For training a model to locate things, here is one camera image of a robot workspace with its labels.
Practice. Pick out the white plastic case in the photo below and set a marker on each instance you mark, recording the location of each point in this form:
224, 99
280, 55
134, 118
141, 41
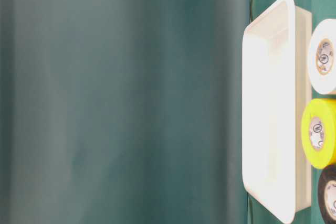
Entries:
275, 91

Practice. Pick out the white tape roll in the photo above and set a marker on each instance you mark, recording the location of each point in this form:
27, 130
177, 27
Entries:
321, 57

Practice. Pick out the black tape roll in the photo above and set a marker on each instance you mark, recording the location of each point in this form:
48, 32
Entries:
326, 194

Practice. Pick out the yellow tape roll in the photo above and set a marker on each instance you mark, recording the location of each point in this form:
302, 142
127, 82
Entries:
318, 132

